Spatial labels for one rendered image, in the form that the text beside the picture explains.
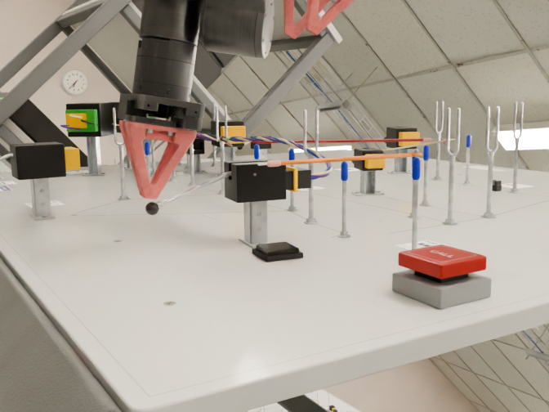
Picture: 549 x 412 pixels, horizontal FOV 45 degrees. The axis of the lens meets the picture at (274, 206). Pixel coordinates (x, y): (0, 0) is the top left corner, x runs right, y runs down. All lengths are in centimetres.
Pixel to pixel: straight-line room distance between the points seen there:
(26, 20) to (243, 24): 763
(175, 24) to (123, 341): 32
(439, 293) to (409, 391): 1008
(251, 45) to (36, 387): 36
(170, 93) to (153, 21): 7
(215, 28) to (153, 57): 6
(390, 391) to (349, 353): 995
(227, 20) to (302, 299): 27
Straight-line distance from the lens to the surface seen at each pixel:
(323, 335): 46
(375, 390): 1022
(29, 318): 54
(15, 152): 91
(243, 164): 69
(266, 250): 65
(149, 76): 65
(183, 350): 44
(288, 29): 75
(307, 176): 72
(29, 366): 48
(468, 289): 54
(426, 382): 1076
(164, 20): 65
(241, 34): 64
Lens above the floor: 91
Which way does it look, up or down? 15 degrees up
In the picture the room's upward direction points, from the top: 41 degrees clockwise
